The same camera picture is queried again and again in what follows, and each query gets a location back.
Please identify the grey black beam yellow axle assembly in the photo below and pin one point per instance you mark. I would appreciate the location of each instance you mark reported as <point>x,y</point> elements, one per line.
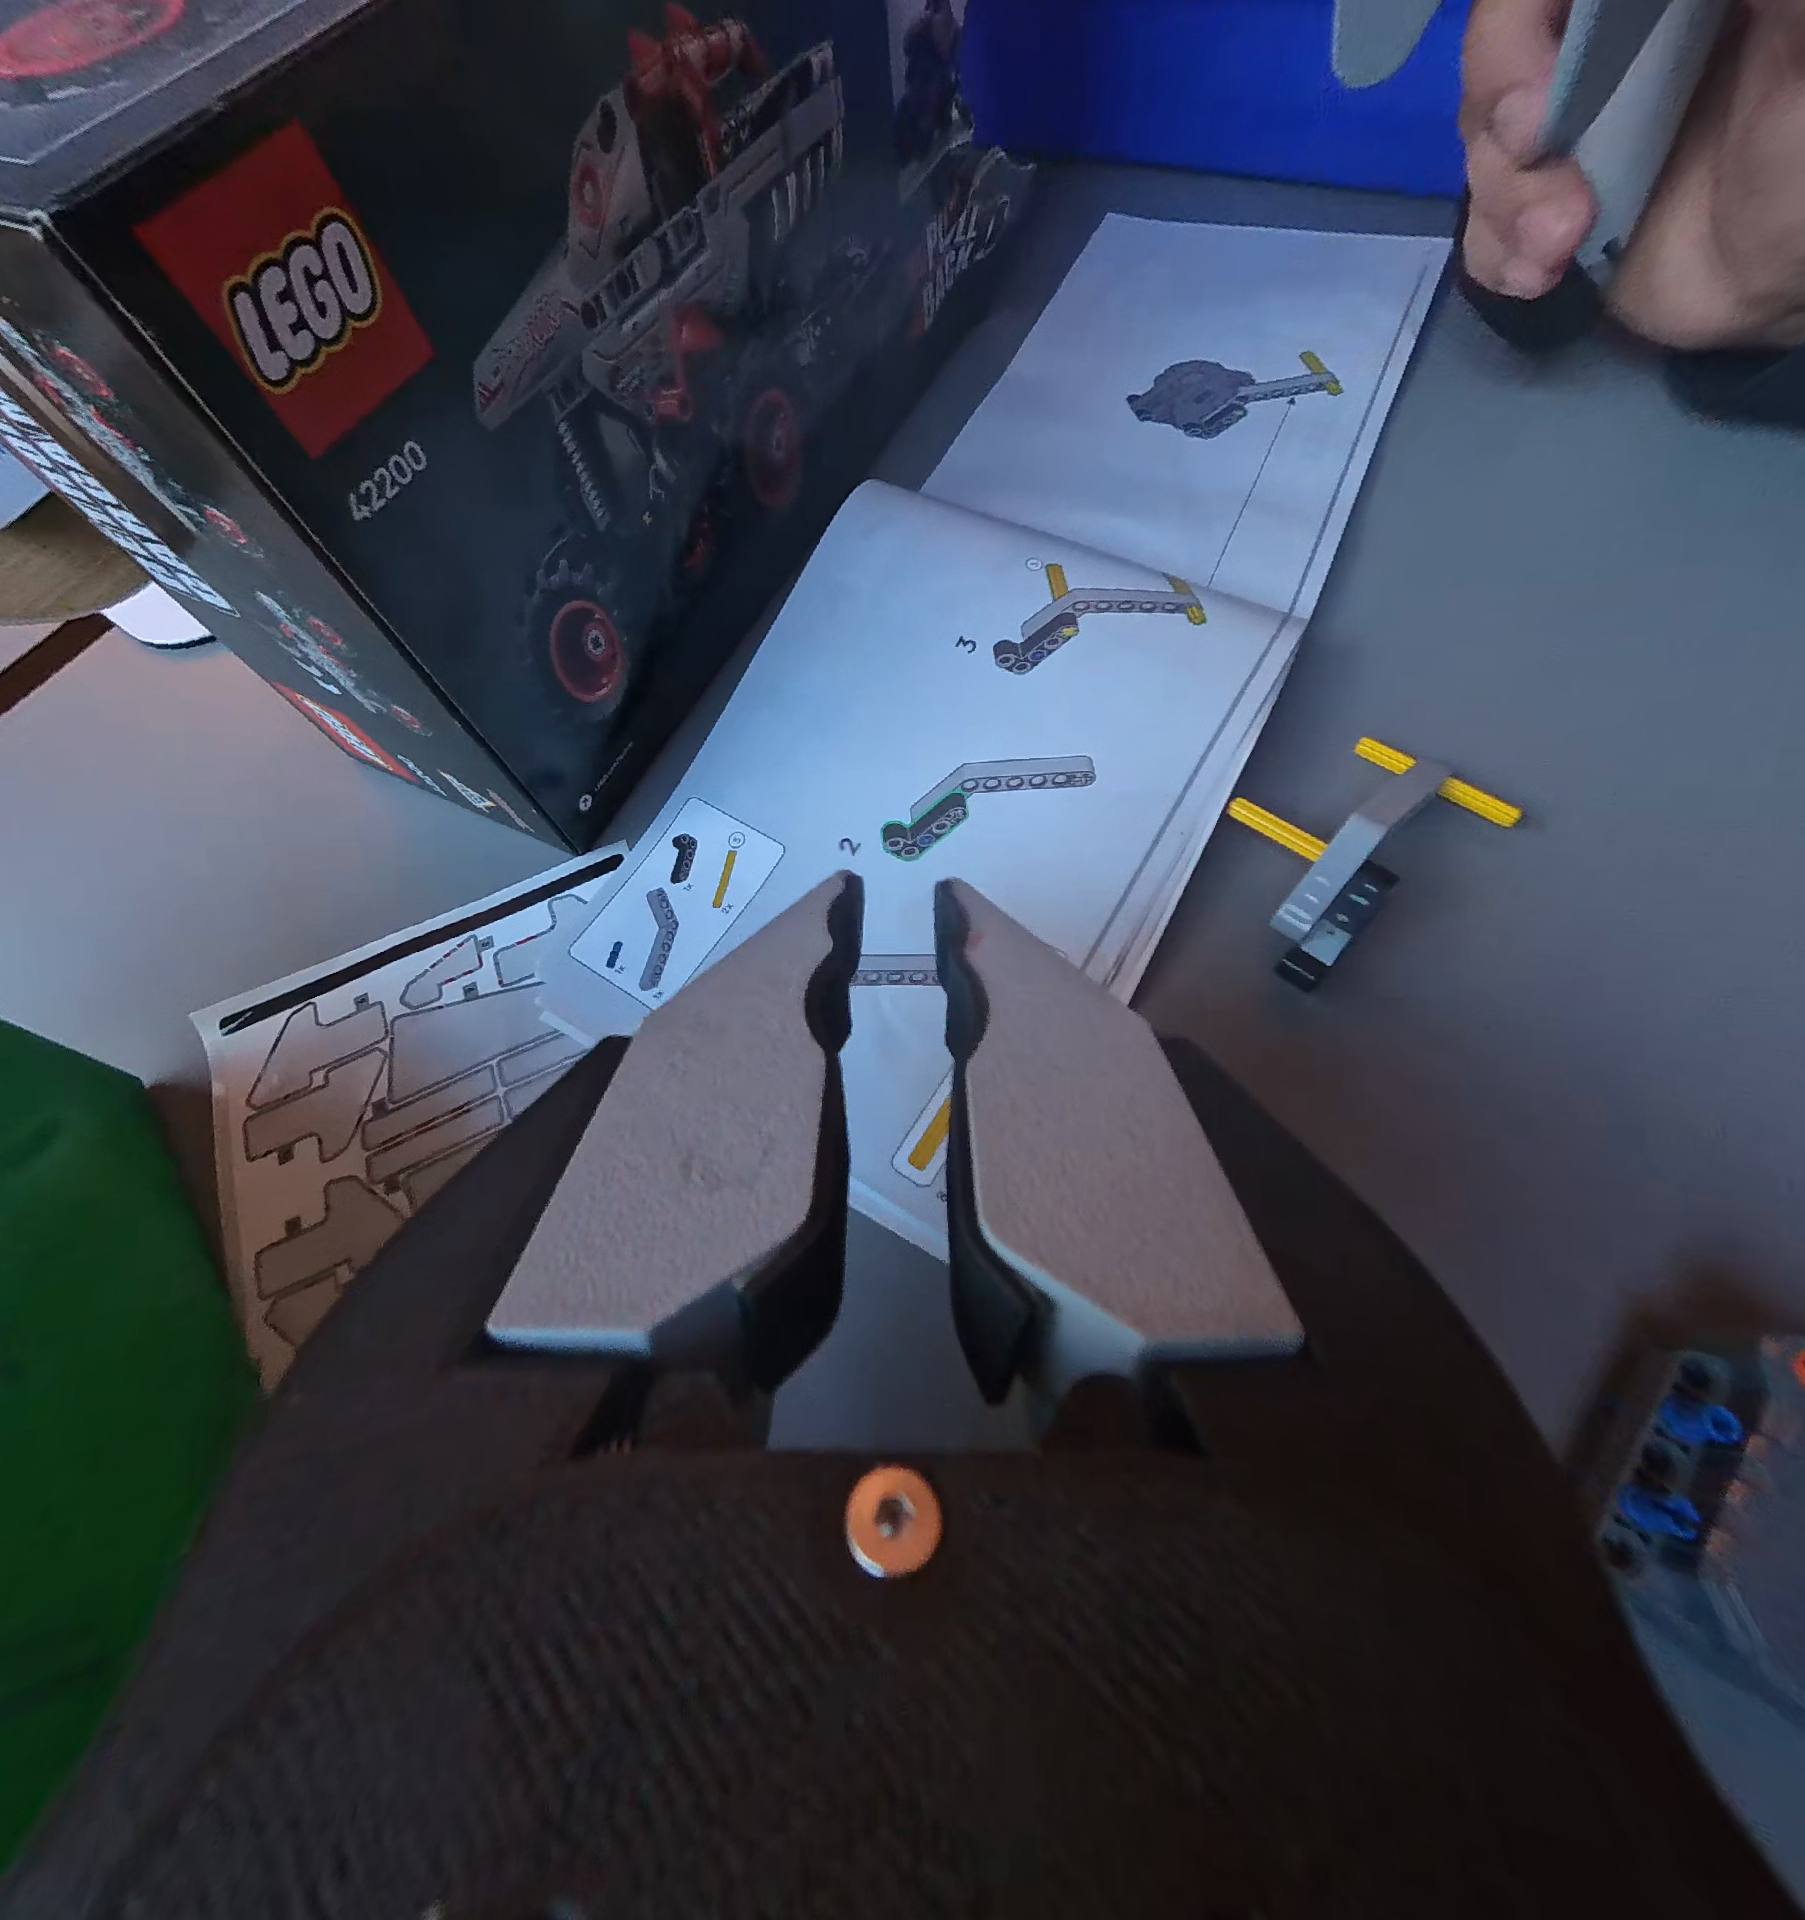
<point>1360,849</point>

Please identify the white sticker sheet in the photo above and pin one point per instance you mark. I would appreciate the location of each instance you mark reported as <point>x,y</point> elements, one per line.
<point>334,1080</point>

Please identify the person's right hand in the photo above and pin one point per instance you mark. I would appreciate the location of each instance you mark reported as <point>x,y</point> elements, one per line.
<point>1742,195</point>

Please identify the blue plastic bin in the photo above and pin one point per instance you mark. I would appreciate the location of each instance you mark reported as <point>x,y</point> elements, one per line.
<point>1174,75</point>

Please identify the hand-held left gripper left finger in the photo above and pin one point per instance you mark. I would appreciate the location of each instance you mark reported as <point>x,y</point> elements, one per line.
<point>677,1171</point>

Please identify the white instruction booklet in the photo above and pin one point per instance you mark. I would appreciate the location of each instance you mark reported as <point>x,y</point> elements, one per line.
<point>917,675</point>

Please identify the black toy truck set box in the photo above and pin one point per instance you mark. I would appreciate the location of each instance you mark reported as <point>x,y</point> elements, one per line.
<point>467,225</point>

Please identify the round wooden board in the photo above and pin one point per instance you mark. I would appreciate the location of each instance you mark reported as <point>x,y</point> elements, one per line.
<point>16,579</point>

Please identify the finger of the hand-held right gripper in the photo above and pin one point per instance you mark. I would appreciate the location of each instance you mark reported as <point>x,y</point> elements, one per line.
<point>1381,39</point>

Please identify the green plastic bin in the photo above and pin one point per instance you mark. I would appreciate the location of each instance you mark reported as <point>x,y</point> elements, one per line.
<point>47,1425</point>

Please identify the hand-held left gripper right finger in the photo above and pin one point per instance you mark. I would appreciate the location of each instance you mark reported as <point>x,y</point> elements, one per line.
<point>1128,1184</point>

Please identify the person's right forearm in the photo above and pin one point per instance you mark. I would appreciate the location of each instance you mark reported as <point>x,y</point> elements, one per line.
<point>1779,391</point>

